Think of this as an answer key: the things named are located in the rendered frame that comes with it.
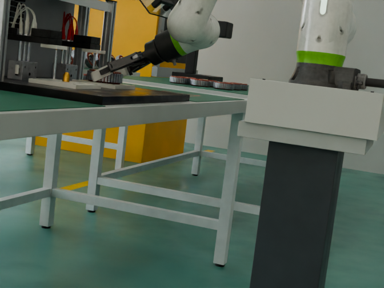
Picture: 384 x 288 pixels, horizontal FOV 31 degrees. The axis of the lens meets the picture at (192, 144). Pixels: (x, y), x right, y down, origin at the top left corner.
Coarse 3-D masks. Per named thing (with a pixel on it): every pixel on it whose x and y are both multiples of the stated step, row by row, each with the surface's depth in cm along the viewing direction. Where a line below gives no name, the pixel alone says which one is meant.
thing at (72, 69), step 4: (60, 64) 220; (64, 64) 220; (68, 64) 225; (56, 68) 221; (60, 68) 221; (64, 68) 220; (68, 68) 221; (72, 68) 224; (76, 68) 226; (52, 72) 222; (56, 72) 221; (60, 72) 221; (64, 72) 220; (68, 72) 222; (72, 72) 224; (76, 72) 226; (52, 76) 222; (56, 76) 221; (60, 76) 221; (72, 76) 224; (76, 76) 227
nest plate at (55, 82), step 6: (30, 78) 192; (36, 78) 195; (42, 78) 199; (42, 84) 191; (48, 84) 191; (54, 84) 190; (60, 84) 189; (66, 84) 189; (72, 84) 188; (78, 84) 191; (84, 84) 195; (90, 84) 199
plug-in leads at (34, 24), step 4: (20, 4) 198; (24, 4) 197; (20, 8) 198; (24, 8) 199; (28, 8) 199; (16, 12) 199; (20, 12) 198; (28, 12) 201; (32, 12) 199; (16, 16) 199; (28, 16) 201; (16, 20) 200; (20, 20) 198; (28, 20) 201; (12, 24) 199; (20, 24) 198; (28, 24) 197; (32, 24) 199; (36, 24) 201; (12, 28) 198; (16, 28) 200; (20, 28) 199; (28, 28) 197; (36, 28) 201; (8, 32) 199; (12, 32) 199; (16, 32) 200; (20, 32) 199; (28, 32) 201
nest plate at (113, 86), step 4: (72, 80) 215; (76, 80) 215; (80, 80) 216; (84, 80) 219; (88, 80) 222; (96, 84) 213; (100, 84) 212; (104, 84) 212; (108, 84) 212; (112, 84) 215; (116, 84) 218; (120, 84) 221; (124, 84) 225; (108, 88) 211; (112, 88) 211; (116, 88) 211; (120, 88) 214; (124, 88) 217; (128, 88) 220; (132, 88) 222
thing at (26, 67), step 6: (12, 60) 198; (12, 66) 198; (24, 66) 198; (30, 66) 201; (36, 66) 204; (12, 72) 198; (24, 72) 198; (30, 72) 201; (36, 72) 204; (12, 78) 199; (18, 78) 198; (24, 78) 199
